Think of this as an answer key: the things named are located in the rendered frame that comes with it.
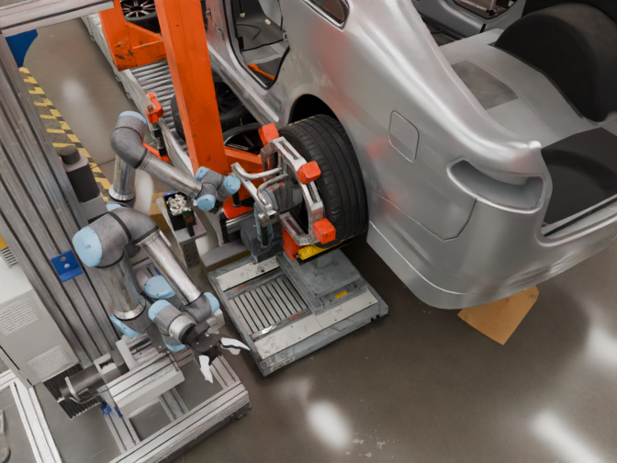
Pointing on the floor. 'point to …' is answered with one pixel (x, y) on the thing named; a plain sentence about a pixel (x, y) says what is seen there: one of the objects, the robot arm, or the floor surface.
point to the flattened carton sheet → (500, 314)
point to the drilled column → (190, 254)
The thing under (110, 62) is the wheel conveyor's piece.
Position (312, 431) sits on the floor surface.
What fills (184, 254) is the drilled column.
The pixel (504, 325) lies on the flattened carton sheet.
